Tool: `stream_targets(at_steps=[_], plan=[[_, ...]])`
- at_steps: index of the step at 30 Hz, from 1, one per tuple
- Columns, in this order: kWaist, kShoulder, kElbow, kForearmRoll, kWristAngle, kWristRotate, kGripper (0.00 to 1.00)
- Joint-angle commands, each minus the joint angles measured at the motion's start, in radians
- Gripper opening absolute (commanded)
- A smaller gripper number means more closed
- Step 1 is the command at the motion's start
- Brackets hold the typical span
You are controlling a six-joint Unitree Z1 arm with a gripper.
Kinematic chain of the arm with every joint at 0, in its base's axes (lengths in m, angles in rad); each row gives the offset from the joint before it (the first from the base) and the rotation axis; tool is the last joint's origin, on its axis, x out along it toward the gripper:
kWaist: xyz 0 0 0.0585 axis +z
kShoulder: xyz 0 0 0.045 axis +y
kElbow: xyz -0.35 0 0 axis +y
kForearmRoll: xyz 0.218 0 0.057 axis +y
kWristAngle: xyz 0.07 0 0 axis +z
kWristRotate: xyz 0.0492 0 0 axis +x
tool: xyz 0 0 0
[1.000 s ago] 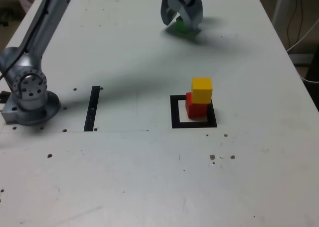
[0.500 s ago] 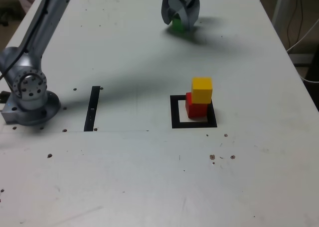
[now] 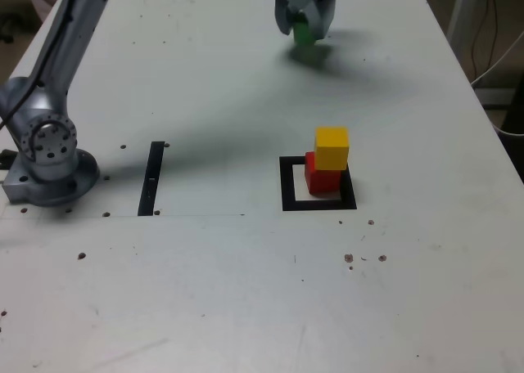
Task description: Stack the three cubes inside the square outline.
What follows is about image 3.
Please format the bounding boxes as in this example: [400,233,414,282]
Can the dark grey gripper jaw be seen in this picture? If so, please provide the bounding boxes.
[274,0,296,37]

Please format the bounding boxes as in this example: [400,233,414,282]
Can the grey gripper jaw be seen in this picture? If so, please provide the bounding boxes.
[285,0,338,41]

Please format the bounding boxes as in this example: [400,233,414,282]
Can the green cube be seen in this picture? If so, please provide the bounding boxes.
[291,12,318,47]

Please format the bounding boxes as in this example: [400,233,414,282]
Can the yellow cube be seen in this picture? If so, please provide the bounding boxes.
[314,126,350,172]

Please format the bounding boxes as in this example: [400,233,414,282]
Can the red cube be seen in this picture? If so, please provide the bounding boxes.
[305,151,343,195]

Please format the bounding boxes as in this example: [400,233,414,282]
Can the black tape square outline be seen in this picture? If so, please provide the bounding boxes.
[278,155,358,213]

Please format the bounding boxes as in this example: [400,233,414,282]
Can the black tape strip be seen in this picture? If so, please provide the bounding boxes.
[137,141,165,218]

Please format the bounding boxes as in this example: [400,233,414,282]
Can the white post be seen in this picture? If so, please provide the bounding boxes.
[445,0,478,53]

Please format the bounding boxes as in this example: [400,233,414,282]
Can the black hanging cable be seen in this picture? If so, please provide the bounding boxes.
[469,0,499,86]

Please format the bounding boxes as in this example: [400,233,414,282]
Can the white cable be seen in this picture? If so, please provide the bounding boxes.
[470,33,524,88]

